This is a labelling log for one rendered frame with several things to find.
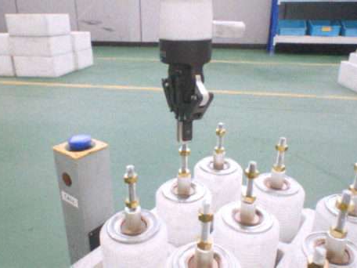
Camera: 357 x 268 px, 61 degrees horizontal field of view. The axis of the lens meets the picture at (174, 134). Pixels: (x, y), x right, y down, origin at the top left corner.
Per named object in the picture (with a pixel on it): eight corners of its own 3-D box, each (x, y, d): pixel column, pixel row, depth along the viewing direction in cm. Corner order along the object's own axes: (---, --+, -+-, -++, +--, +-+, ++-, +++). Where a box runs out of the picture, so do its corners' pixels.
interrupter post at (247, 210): (256, 216, 46) (258, 197, 45) (253, 226, 44) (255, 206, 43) (240, 212, 47) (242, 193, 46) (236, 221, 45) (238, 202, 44)
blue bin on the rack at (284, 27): (274, 34, 478) (275, 19, 470) (299, 34, 471) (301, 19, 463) (278, 36, 432) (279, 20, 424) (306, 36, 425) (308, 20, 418)
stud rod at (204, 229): (209, 255, 36) (212, 201, 34) (205, 260, 35) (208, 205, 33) (202, 251, 37) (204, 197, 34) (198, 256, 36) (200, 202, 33)
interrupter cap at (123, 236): (97, 240, 41) (96, 237, 41) (119, 208, 48) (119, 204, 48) (150, 251, 39) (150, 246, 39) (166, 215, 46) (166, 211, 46)
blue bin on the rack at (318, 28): (303, 34, 468) (304, 19, 460) (329, 34, 461) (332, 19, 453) (310, 36, 422) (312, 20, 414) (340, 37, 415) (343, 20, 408)
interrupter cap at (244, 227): (275, 211, 47) (276, 207, 47) (269, 242, 41) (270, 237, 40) (228, 200, 50) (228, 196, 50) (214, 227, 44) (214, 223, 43)
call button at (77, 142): (77, 154, 52) (76, 143, 51) (64, 149, 54) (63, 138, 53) (96, 147, 55) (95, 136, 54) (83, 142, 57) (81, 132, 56)
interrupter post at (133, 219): (122, 231, 43) (120, 211, 42) (128, 221, 45) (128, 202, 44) (138, 234, 42) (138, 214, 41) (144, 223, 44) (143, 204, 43)
